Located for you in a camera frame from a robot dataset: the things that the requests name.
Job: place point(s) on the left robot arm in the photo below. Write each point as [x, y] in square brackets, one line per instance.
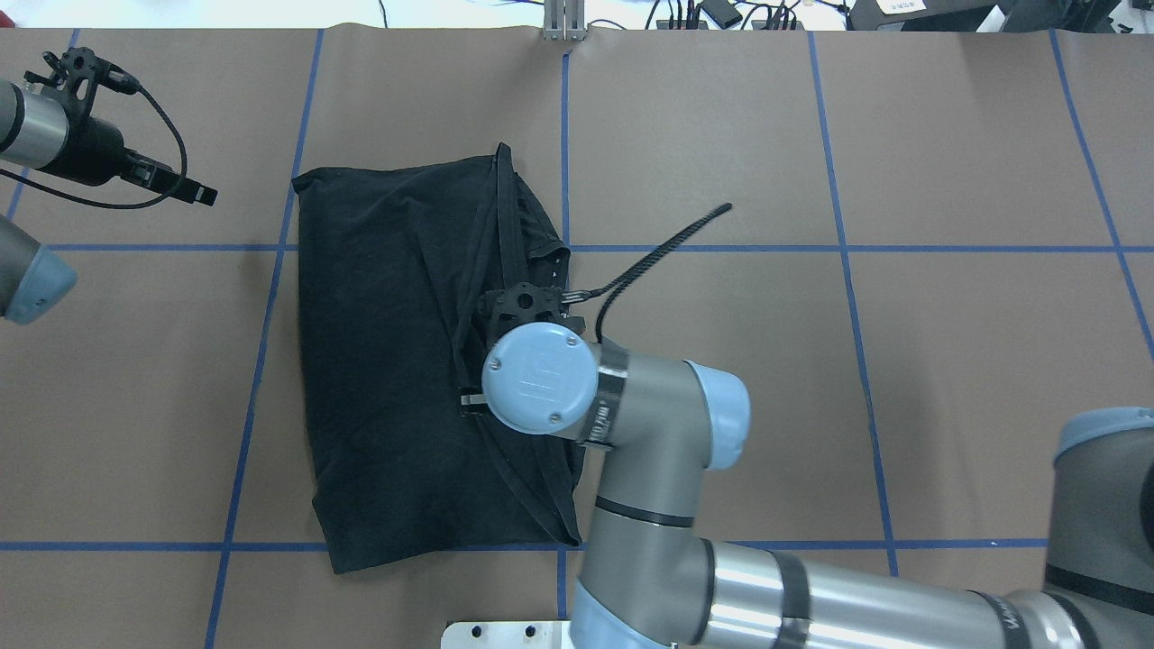
[42, 133]

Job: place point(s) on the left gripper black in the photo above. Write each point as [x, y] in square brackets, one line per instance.
[93, 150]

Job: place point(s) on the aluminium frame post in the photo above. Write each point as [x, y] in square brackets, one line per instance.
[564, 20]

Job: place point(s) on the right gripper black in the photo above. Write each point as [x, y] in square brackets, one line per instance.
[470, 399]

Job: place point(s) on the black t-shirt with logo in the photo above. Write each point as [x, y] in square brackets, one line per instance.
[397, 270]

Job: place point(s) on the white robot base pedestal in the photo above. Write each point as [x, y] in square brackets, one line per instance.
[507, 634]

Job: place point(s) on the black power strip with plugs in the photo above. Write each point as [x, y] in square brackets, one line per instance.
[755, 16]

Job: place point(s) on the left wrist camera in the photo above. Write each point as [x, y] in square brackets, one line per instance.
[74, 78]

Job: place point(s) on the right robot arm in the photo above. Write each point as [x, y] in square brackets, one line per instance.
[768, 424]

